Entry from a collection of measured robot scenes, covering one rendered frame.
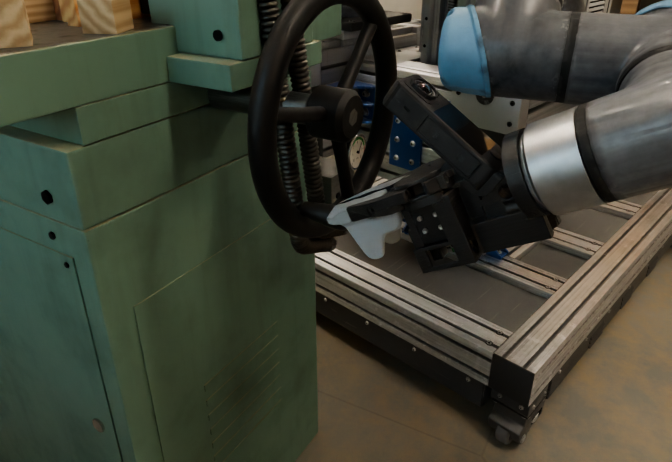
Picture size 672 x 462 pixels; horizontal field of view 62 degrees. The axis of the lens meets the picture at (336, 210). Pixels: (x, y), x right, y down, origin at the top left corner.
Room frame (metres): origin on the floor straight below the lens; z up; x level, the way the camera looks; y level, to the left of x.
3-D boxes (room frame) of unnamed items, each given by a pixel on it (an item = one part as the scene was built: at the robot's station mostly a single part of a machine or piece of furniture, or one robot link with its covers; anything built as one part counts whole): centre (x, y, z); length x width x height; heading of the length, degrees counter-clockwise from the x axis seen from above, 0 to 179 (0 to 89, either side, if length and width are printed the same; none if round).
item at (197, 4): (0.70, 0.12, 0.91); 0.15 x 0.14 x 0.09; 149
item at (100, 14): (0.62, 0.24, 0.92); 0.04 x 0.04 x 0.03; 83
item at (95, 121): (0.76, 0.24, 0.82); 0.40 x 0.21 x 0.04; 149
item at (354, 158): (0.91, -0.02, 0.65); 0.06 x 0.04 x 0.08; 149
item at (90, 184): (0.86, 0.40, 0.76); 0.57 x 0.45 x 0.09; 59
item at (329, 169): (0.94, 0.04, 0.58); 0.12 x 0.08 x 0.08; 59
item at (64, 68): (0.75, 0.19, 0.87); 0.61 x 0.30 x 0.06; 149
